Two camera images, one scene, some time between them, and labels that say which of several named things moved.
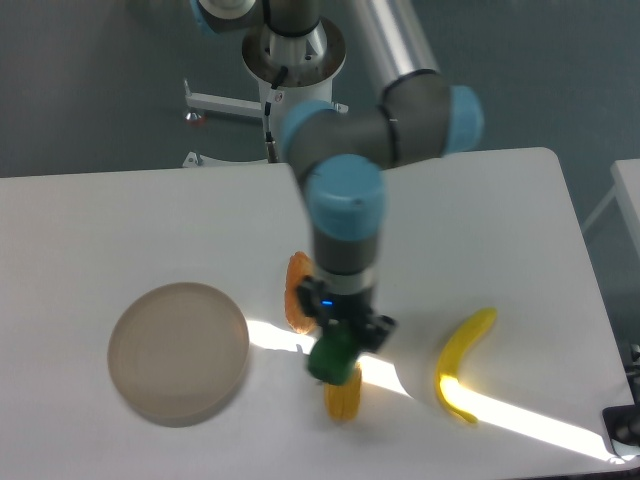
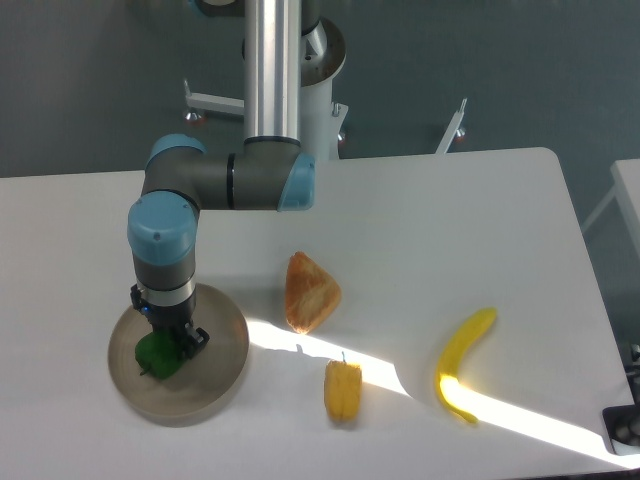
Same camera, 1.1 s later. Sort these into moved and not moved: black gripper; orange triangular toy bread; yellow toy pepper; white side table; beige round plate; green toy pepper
Moved: green toy pepper; black gripper
Not moved: beige round plate; yellow toy pepper; white side table; orange triangular toy bread
